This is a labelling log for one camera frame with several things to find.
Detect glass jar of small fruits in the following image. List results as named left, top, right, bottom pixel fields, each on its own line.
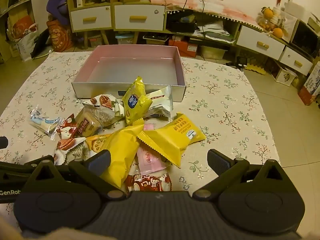
left=256, top=16, right=275, bottom=32

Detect clear packet blue white candy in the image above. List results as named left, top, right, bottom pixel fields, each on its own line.
left=28, top=104, right=65, bottom=141

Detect white plastic bag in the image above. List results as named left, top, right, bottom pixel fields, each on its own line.
left=14, top=22, right=40, bottom=62

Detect black power cable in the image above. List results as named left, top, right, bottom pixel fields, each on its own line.
left=184, top=0, right=207, bottom=39

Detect black box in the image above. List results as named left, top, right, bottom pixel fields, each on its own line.
left=166, top=11, right=198, bottom=33

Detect black microwave oven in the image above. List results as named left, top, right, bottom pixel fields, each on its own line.
left=291, top=20, right=320, bottom=58

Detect black laptop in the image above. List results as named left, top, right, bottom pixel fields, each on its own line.
left=29, top=28, right=51, bottom=60

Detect orange printed bag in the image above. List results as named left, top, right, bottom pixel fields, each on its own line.
left=46, top=19, right=73, bottom=53

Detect large plain yellow snack packet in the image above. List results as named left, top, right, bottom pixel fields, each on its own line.
left=137, top=112, right=207, bottom=168

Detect wooden storage cabinet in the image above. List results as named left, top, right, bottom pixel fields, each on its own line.
left=65, top=0, right=320, bottom=77

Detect tall red printed box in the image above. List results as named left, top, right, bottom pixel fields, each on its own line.
left=297, top=62, right=320, bottom=106

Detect yellow foam mat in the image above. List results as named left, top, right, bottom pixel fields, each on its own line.
left=244, top=64, right=267, bottom=76

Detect pink cardboard box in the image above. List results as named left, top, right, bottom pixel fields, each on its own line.
left=72, top=45, right=187, bottom=103

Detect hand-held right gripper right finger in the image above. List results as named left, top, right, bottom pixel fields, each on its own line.
left=194, top=149, right=293, bottom=201

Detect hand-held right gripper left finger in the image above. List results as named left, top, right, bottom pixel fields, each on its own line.
left=27, top=149, right=127, bottom=202

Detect pink cloth runner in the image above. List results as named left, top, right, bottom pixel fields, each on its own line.
left=150, top=0, right=266, bottom=28

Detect floral tablecloth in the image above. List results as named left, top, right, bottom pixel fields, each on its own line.
left=0, top=50, right=280, bottom=240

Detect white printed box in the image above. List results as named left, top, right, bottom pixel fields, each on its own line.
left=274, top=66, right=298, bottom=87

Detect white nut print snack packet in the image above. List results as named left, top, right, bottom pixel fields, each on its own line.
left=82, top=94, right=125, bottom=120
left=53, top=137, right=87, bottom=166

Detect person's left forearm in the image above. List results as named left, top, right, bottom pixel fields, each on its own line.
left=0, top=211, right=24, bottom=240

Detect stack of papers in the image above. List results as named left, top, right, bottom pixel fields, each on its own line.
left=197, top=19, right=237, bottom=43

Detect clear plastic storage bin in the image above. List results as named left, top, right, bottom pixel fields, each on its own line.
left=199, top=45, right=228, bottom=61
left=88, top=36, right=103, bottom=48
left=143, top=34, right=170, bottom=47
left=116, top=34, right=136, bottom=46

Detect clear beige cake packet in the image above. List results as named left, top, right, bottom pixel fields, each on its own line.
left=74, top=105, right=116, bottom=138

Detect white drawer wooden handle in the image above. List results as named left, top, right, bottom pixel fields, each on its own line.
left=279, top=47, right=313, bottom=76
left=70, top=5, right=112, bottom=31
left=236, top=25, right=285, bottom=61
left=114, top=4, right=165, bottom=31

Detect pink snack packet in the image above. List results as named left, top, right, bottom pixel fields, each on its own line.
left=137, top=124, right=171, bottom=176

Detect white snack packet red label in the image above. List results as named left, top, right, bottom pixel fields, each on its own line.
left=144, top=85, right=175, bottom=121

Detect yellow snack packet blue label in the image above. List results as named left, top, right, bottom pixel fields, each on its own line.
left=124, top=76, right=153, bottom=126

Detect wooden bookshelf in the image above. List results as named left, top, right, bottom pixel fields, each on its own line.
left=0, top=0, right=36, bottom=63

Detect red printed bag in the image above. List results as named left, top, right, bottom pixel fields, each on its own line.
left=8, top=14, right=38, bottom=41

